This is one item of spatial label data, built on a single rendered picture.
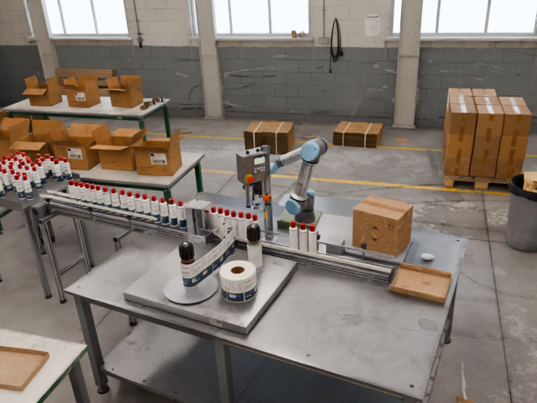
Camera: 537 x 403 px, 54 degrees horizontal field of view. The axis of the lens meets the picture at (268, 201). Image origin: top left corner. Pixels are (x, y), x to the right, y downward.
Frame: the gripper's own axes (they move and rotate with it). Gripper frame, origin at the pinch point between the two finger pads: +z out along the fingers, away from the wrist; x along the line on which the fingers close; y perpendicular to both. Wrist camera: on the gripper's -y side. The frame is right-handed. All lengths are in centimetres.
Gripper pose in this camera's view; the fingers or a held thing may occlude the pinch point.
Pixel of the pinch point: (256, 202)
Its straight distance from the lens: 378.0
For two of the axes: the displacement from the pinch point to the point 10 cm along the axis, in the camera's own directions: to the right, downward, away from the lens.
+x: 2.9, -4.3, 8.6
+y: 9.6, 0.9, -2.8
